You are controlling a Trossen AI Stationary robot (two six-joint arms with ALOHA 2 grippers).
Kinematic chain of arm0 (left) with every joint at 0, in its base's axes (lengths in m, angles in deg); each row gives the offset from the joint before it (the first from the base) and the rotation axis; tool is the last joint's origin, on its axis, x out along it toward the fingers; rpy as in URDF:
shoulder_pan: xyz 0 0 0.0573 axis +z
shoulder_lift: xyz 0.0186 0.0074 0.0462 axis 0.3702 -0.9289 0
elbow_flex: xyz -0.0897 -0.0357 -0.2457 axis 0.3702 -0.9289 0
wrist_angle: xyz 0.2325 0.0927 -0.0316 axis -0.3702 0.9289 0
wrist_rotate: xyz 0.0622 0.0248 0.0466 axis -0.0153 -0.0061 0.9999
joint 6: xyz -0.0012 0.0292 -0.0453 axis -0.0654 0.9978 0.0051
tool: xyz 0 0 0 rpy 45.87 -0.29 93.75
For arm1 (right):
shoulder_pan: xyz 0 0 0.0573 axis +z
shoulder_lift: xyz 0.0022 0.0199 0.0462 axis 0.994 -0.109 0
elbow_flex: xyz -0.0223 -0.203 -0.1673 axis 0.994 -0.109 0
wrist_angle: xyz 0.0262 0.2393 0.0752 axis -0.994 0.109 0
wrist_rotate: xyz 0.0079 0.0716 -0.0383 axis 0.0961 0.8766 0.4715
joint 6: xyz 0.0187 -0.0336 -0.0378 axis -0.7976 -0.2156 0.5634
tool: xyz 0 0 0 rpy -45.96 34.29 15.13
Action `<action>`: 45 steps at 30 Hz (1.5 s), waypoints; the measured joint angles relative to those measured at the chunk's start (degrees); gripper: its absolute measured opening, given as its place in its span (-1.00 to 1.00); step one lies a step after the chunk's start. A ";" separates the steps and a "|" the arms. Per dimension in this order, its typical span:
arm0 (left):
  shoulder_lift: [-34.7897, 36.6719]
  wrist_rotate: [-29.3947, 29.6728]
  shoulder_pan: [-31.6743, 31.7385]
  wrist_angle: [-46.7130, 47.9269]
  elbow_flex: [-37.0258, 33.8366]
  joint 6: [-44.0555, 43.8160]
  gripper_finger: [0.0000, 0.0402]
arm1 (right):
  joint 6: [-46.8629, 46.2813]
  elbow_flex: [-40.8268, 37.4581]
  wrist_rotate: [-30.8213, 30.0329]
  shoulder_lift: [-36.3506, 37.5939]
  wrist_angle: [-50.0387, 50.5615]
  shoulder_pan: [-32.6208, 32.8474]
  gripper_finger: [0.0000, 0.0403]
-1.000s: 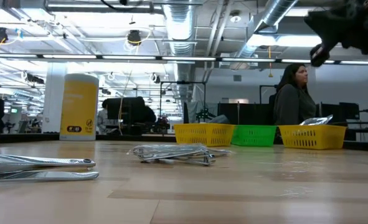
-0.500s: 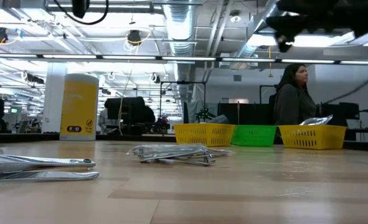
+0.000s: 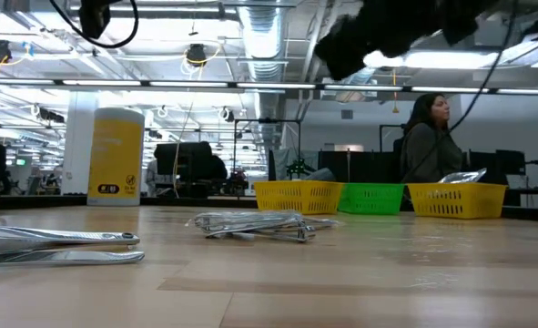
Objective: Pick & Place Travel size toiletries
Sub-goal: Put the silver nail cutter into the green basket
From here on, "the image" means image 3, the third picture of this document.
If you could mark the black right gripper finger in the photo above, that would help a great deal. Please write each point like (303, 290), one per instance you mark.
(346, 50)

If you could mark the bagged silver nail clipper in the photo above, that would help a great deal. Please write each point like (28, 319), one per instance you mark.
(323, 222)
(268, 234)
(246, 220)

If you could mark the unbagged silver nail clipper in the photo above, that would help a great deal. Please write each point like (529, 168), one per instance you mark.
(59, 239)

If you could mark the black partition panel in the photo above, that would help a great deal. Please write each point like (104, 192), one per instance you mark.
(364, 166)

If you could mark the yellow wipes canister white lid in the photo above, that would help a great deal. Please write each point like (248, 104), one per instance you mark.
(116, 155)

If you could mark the green plastic basket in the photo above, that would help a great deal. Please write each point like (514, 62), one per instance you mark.
(371, 198)

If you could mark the yellow plastic basket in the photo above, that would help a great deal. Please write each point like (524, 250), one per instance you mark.
(298, 198)
(457, 200)

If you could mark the black background monitor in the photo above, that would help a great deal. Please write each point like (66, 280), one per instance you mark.
(182, 161)

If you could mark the black background rig frame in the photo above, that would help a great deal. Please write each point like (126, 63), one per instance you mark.
(268, 120)
(380, 136)

